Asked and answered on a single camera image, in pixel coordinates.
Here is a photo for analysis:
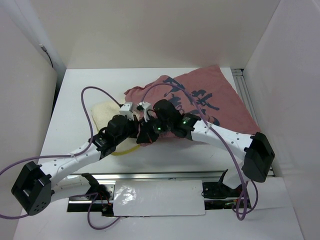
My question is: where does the white cover plate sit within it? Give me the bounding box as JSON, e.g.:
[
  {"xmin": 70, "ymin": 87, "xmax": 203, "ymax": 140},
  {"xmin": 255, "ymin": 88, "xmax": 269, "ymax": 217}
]
[{"xmin": 113, "ymin": 180, "xmax": 206, "ymax": 217}]

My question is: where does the aluminium rail right side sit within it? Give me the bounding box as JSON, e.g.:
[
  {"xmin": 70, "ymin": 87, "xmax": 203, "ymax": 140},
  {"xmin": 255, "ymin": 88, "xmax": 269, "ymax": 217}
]
[{"xmin": 231, "ymin": 68, "xmax": 259, "ymax": 125}]

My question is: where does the cream yellow pillow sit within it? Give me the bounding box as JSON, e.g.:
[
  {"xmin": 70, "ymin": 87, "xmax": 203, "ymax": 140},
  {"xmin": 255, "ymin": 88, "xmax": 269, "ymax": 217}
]
[{"xmin": 90, "ymin": 101, "xmax": 140, "ymax": 156}]

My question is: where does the aluminium rail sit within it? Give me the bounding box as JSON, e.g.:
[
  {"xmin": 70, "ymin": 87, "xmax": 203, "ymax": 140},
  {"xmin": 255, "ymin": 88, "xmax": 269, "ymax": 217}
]
[
  {"xmin": 67, "ymin": 171, "xmax": 226, "ymax": 182},
  {"xmin": 231, "ymin": 68, "xmax": 259, "ymax": 125}
]

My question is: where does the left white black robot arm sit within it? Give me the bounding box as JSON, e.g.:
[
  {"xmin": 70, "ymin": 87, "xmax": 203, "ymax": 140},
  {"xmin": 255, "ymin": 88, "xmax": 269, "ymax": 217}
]
[{"xmin": 11, "ymin": 114, "xmax": 139, "ymax": 216}]

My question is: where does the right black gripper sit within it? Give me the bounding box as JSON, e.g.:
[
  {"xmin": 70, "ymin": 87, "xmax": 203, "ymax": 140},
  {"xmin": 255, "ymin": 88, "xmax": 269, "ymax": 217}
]
[{"xmin": 136, "ymin": 114, "xmax": 172, "ymax": 144}]

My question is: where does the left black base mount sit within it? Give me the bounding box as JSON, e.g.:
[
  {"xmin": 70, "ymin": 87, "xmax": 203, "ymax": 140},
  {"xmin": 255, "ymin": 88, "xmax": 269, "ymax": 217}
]
[{"xmin": 67, "ymin": 173, "xmax": 116, "ymax": 217}]

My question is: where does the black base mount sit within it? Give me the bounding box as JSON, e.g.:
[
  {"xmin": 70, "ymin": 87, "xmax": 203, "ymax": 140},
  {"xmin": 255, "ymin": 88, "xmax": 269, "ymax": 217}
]
[
  {"xmin": 67, "ymin": 173, "xmax": 116, "ymax": 217},
  {"xmin": 201, "ymin": 170, "xmax": 243, "ymax": 211}
]

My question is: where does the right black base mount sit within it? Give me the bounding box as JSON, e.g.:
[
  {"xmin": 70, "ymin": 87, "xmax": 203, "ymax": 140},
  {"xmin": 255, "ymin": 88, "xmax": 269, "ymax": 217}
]
[{"xmin": 201, "ymin": 170, "xmax": 243, "ymax": 211}]

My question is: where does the small wall cable plug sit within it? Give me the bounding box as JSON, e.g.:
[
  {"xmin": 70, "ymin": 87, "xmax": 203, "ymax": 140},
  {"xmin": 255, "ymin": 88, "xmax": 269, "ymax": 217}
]
[{"xmin": 39, "ymin": 44, "xmax": 54, "ymax": 68}]

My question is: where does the aluminium rail front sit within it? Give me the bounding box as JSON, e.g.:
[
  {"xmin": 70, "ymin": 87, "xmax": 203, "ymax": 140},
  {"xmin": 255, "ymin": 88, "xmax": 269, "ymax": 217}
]
[{"xmin": 67, "ymin": 171, "xmax": 226, "ymax": 182}]

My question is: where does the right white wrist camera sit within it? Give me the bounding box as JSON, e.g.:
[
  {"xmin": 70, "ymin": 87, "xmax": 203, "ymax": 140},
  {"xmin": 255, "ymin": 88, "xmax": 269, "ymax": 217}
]
[{"xmin": 136, "ymin": 101, "xmax": 152, "ymax": 122}]

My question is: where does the pink red printed pillowcase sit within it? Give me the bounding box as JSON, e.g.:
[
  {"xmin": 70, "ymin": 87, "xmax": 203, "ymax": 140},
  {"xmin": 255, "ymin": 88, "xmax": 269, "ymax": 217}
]
[{"xmin": 124, "ymin": 65, "xmax": 260, "ymax": 135}]

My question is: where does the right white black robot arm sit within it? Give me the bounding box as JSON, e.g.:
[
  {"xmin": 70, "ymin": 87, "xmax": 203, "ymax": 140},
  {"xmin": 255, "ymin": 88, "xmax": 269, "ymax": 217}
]
[{"xmin": 137, "ymin": 99, "xmax": 275, "ymax": 196}]

